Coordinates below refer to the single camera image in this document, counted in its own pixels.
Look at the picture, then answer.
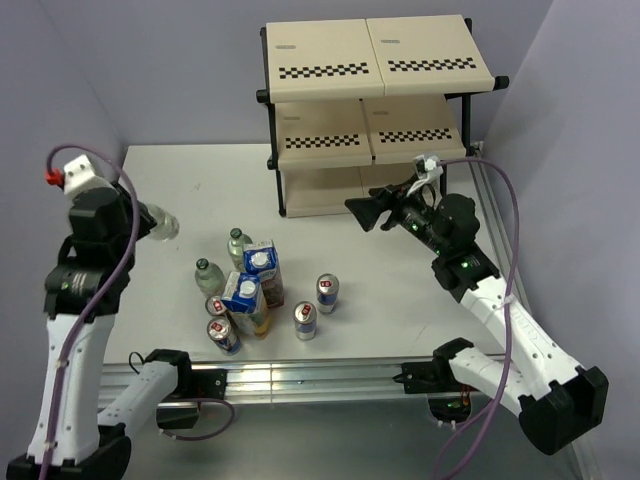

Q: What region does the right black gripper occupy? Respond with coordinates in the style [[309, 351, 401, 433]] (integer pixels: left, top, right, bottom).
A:
[[344, 173, 449, 255]]

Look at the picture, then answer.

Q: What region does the clear bottle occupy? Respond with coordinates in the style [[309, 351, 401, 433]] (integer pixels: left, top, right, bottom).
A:
[[227, 227, 252, 272], [146, 203, 180, 241], [194, 258, 226, 297]]

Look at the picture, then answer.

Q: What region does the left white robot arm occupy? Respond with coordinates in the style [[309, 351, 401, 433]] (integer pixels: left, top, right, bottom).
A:
[[6, 183, 195, 479]]

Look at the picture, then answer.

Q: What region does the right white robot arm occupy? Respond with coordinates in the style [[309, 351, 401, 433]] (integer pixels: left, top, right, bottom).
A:
[[345, 185, 609, 455]]

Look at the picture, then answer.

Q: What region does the beige three-tier shelf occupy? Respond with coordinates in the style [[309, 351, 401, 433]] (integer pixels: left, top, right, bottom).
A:
[[256, 14, 509, 218]]

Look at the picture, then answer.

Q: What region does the energy drink can right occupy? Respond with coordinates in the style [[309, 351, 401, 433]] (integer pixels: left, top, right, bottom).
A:
[[316, 273, 340, 314]]

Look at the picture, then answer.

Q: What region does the blue carton maroon side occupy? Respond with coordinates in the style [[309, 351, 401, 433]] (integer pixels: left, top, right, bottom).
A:
[[243, 240, 285, 308]]

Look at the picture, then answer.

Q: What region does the energy drink can centre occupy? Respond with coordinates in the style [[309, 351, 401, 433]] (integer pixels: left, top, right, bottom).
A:
[[293, 301, 317, 341]]

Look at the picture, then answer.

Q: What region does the energy drink can hidden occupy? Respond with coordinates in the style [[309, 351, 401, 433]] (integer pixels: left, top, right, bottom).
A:
[[205, 295, 231, 320]]

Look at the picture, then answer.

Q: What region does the blue carton yellow side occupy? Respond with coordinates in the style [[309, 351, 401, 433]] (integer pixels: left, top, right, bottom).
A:
[[221, 271, 270, 339]]

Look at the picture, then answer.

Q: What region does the energy drink can front-left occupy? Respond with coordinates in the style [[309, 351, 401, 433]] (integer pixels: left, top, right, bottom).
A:
[[206, 317, 241, 355]]

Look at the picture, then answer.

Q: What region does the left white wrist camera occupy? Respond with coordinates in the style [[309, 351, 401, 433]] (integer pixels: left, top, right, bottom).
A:
[[45, 154, 108, 199]]

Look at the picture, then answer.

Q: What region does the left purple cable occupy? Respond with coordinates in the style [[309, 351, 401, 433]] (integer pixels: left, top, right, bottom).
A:
[[34, 144, 139, 480]]

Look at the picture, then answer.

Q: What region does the purple cable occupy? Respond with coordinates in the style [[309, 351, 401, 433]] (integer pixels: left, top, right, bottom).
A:
[[34, 144, 139, 480], [432, 158, 521, 480]]

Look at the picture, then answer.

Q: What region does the aluminium side rail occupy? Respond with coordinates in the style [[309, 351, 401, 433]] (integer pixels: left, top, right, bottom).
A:
[[469, 163, 603, 480]]

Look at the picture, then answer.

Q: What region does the aluminium front rail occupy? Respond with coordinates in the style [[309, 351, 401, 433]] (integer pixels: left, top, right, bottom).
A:
[[97, 354, 531, 407]]

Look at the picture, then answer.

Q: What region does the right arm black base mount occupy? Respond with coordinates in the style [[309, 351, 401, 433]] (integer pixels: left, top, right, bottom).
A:
[[393, 359, 461, 395]]

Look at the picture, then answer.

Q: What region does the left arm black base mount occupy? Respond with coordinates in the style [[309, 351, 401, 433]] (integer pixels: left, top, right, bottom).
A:
[[168, 369, 228, 401]]

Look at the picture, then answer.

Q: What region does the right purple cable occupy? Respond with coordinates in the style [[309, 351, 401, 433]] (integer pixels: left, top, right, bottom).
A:
[[432, 158, 521, 480]]

